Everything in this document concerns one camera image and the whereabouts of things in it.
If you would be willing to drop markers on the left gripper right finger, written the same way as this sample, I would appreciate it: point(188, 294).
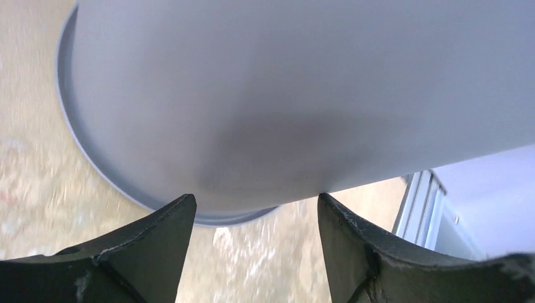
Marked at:
point(365, 263)

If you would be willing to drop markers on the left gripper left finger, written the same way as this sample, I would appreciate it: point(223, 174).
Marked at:
point(139, 262)

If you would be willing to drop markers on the grey plastic bin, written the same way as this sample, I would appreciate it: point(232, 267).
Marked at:
point(249, 105)

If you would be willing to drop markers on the aluminium mounting rail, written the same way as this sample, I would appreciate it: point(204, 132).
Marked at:
point(426, 218)

